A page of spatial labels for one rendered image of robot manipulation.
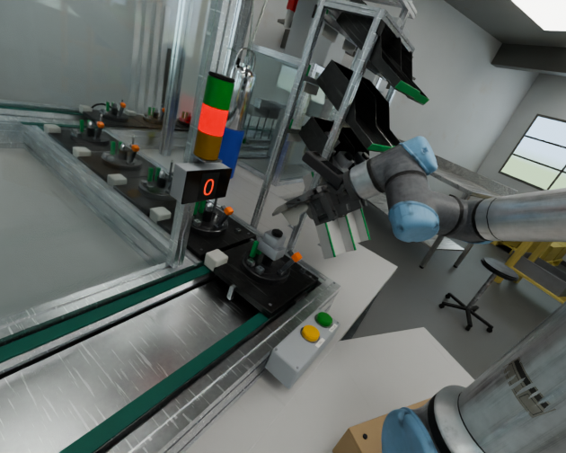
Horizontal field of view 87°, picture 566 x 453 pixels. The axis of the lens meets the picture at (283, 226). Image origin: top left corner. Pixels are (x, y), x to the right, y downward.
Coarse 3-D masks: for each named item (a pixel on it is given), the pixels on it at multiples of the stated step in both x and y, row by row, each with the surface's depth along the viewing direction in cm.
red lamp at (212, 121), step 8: (200, 112) 57; (208, 112) 55; (216, 112) 55; (224, 112) 56; (200, 120) 57; (208, 120) 56; (216, 120) 56; (224, 120) 57; (200, 128) 57; (208, 128) 56; (216, 128) 57; (224, 128) 58
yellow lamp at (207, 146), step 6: (198, 132) 58; (198, 138) 58; (204, 138) 57; (210, 138) 57; (216, 138) 58; (222, 138) 60; (198, 144) 58; (204, 144) 58; (210, 144) 58; (216, 144) 58; (198, 150) 59; (204, 150) 58; (210, 150) 59; (216, 150) 59; (198, 156) 59; (204, 156) 59; (210, 156) 59; (216, 156) 60
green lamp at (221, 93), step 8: (208, 80) 53; (216, 80) 53; (208, 88) 54; (216, 88) 53; (224, 88) 54; (232, 88) 55; (208, 96) 54; (216, 96) 54; (224, 96) 54; (208, 104) 55; (216, 104) 55; (224, 104) 55
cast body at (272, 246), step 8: (272, 232) 78; (280, 232) 79; (264, 240) 79; (272, 240) 78; (280, 240) 78; (264, 248) 80; (272, 248) 78; (280, 248) 80; (272, 256) 79; (280, 256) 81
